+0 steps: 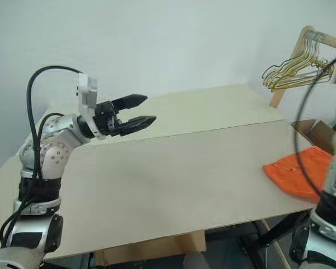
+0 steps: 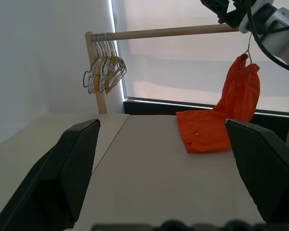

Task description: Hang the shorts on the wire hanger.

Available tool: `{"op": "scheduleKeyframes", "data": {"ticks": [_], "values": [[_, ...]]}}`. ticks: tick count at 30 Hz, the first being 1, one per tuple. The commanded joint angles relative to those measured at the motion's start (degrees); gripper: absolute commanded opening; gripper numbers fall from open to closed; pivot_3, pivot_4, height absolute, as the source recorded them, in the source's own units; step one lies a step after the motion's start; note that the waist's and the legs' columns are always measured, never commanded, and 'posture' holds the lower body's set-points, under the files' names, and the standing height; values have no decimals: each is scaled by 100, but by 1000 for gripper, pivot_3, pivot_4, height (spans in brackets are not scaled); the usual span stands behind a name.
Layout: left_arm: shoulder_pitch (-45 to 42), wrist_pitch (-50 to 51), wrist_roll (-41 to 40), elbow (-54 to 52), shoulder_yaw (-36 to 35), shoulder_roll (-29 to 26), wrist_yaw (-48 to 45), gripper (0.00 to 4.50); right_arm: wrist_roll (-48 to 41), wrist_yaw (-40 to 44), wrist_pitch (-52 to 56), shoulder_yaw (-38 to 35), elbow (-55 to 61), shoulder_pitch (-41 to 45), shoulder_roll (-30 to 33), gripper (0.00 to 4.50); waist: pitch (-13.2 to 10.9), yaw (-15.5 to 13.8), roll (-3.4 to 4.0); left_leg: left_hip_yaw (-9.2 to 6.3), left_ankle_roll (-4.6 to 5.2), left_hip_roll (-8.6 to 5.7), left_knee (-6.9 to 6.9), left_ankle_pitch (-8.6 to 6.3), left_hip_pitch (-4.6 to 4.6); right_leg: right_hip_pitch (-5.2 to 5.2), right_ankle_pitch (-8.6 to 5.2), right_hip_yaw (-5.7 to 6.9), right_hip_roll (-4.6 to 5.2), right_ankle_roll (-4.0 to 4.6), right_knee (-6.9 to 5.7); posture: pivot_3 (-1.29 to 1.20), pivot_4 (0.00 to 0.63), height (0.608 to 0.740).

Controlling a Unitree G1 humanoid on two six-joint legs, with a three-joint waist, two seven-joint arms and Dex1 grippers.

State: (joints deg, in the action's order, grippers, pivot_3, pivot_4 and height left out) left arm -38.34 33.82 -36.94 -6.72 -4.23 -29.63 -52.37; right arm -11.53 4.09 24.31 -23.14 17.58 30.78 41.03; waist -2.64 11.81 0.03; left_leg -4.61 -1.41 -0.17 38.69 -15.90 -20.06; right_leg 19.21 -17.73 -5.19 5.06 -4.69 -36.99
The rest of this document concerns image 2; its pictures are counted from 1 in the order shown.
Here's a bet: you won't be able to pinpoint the bunch of hangers on rack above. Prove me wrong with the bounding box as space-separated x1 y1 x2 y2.
103 39 128 94

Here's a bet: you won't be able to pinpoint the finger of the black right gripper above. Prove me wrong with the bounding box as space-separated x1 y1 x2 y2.
199 0 229 19

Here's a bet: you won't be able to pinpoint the grey wire hanger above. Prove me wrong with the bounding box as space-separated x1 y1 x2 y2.
82 40 102 89

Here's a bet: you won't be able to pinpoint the wooden rack rail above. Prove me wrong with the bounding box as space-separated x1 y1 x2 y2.
90 24 241 41

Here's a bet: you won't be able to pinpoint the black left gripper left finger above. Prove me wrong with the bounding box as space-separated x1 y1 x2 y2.
0 118 102 231

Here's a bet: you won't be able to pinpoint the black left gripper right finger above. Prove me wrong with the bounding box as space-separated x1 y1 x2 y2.
224 118 289 224

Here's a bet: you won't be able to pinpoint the orange shorts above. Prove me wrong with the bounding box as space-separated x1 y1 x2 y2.
175 54 261 154

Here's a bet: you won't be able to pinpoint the white wire hanger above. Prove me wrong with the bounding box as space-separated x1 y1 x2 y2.
87 40 108 95

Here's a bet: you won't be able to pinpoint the green wire hanger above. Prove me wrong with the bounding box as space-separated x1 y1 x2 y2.
242 31 255 65

